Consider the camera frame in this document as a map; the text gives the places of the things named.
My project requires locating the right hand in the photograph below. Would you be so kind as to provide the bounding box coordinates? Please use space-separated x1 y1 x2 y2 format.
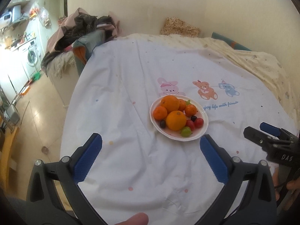
272 167 300 191

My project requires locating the pink strawberry-shaped plate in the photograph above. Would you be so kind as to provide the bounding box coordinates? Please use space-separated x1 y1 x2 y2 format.
149 95 209 142

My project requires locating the cream patterned quilt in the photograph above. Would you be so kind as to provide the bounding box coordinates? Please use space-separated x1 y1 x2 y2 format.
118 34 299 125

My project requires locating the large orange back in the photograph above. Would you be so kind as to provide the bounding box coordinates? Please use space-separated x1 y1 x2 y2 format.
160 95 180 113

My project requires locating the left hand thumb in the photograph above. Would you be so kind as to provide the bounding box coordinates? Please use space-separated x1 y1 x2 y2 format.
116 212 149 225

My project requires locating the teal orange folded blanket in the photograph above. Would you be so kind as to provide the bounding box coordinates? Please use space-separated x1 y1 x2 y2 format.
72 29 112 76

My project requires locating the medium mandarin orange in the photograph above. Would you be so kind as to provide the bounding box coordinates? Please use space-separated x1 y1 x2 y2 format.
184 104 197 117

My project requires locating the white cartoon bed sheet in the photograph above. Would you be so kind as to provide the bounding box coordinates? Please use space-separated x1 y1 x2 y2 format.
61 39 299 224

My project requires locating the small mandarin orange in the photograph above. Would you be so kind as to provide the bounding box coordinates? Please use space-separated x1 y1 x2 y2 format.
153 106 168 121

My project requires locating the teal pillow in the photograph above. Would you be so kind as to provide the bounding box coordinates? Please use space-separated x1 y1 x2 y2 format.
211 32 251 51

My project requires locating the dark purple cherry tomato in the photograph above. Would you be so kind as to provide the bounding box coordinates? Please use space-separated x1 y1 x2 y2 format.
190 115 197 122

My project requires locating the red cherry tomato in plate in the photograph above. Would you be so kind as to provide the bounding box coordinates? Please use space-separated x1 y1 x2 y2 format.
186 119 195 131

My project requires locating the large orange front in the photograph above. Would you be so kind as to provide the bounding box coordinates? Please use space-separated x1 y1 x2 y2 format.
166 111 187 131

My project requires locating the large orange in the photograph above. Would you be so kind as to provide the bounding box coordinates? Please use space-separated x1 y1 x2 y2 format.
160 95 180 113
166 111 187 131

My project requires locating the small mandarin by leaf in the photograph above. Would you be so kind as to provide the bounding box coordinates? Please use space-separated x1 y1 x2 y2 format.
178 99 187 112

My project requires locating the green cherry tomato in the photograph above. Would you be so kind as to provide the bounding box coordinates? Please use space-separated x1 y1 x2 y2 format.
180 127 192 138

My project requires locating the white washing machine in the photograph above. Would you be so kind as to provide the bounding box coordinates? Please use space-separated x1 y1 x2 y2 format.
14 37 41 78

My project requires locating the pile of clothes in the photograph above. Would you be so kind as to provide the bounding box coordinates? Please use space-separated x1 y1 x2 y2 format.
41 8 120 78

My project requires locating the wooden chair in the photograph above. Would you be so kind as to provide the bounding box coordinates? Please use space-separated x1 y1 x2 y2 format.
1 120 20 192

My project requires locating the red cherry tomato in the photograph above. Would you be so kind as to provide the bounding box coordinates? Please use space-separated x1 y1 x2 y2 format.
186 119 195 131
194 118 204 128

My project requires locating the floral pillow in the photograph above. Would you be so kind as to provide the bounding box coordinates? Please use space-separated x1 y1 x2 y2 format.
160 17 201 38

